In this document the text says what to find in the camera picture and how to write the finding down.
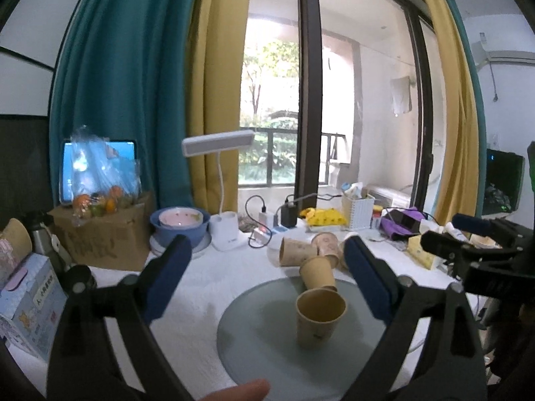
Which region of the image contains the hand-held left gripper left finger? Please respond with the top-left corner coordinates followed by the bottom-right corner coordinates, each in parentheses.
top-left (50, 234), bottom-right (197, 401)

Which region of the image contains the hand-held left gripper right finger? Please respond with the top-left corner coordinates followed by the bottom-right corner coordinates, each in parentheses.
top-left (340, 236), bottom-right (489, 401)

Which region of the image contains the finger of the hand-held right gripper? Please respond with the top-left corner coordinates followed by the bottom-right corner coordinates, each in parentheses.
top-left (452, 213), bottom-right (528, 244)
top-left (420, 231), bottom-right (519, 269)

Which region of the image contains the printed paper cup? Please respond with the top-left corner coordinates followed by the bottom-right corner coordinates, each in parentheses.
top-left (295, 288), bottom-right (348, 350)
top-left (311, 232), bottom-right (340, 269)
top-left (278, 237), bottom-right (318, 267)
top-left (298, 256), bottom-right (338, 293)

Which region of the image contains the beige paper cup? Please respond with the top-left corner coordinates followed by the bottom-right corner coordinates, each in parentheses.
top-left (0, 218), bottom-right (33, 260)

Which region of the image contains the yellow tissue box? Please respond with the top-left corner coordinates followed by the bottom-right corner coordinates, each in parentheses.
top-left (406, 234), bottom-right (444, 270)

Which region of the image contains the blue bowl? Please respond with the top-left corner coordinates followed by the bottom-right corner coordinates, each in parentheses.
top-left (149, 207), bottom-right (210, 247)

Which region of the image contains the purple pouch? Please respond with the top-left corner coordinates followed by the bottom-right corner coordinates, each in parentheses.
top-left (380, 207), bottom-right (433, 241)

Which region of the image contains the black computer case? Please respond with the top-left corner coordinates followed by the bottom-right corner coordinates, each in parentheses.
top-left (483, 148), bottom-right (526, 218)

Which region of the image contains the white slatted basket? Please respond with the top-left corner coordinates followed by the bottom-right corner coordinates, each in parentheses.
top-left (341, 193), bottom-right (376, 230)

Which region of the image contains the cardboard box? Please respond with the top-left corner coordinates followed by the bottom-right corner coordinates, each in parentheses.
top-left (47, 191), bottom-right (156, 272)

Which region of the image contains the white desk lamp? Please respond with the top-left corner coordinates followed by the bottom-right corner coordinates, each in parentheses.
top-left (182, 129), bottom-right (255, 252)

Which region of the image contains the yellow plush toy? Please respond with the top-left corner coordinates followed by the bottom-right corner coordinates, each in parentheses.
top-left (300, 207), bottom-right (348, 227)

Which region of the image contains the black charger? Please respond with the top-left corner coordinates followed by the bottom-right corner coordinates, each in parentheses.
top-left (279, 201), bottom-right (299, 229)

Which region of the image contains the white power strip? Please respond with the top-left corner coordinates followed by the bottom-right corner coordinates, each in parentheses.
top-left (249, 225), bottom-right (289, 248)

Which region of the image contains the clear bag of fruit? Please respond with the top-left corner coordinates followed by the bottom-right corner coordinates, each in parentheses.
top-left (69, 125), bottom-right (143, 219)

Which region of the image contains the yellow curtain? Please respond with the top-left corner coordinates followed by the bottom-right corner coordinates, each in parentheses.
top-left (186, 0), bottom-right (255, 216)
top-left (407, 0), bottom-right (481, 228)

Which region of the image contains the steel thermos bottle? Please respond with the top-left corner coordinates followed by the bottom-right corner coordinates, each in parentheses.
top-left (26, 213), bottom-right (68, 272)

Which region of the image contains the light blue printed carton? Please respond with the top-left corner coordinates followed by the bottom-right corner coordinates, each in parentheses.
top-left (0, 253), bottom-right (68, 363)

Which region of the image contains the hanging white cloth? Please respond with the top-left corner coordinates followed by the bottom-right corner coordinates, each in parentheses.
top-left (390, 76), bottom-right (414, 115)

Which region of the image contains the balcony railing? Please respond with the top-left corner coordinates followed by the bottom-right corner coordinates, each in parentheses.
top-left (239, 126), bottom-right (347, 186)

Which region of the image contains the white air conditioner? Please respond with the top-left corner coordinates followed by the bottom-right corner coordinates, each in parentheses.
top-left (476, 50), bottom-right (535, 68)

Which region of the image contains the dark window frame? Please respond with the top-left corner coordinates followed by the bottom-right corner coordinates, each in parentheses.
top-left (295, 0), bottom-right (435, 218)

